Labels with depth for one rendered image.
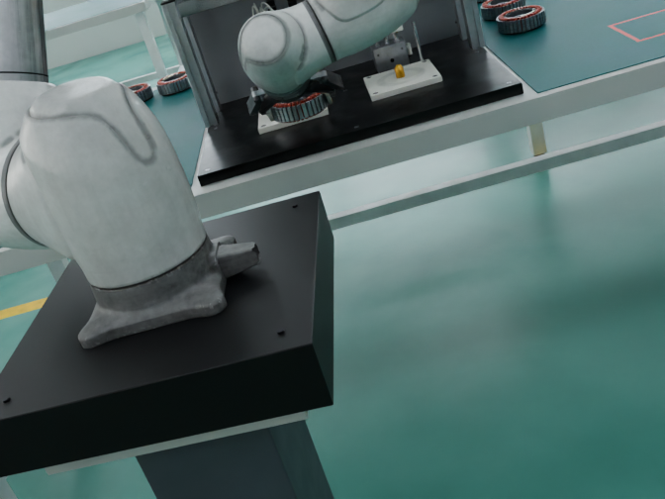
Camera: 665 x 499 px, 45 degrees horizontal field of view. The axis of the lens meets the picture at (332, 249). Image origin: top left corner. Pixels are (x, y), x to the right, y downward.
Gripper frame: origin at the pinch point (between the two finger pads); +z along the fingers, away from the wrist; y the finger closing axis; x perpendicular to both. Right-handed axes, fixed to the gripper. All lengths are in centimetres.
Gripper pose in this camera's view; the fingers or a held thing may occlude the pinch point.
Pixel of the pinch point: (299, 103)
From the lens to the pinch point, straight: 157.3
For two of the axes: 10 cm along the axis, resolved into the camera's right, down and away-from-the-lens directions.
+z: 0.7, 0.5, 10.0
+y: 9.6, -2.7, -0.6
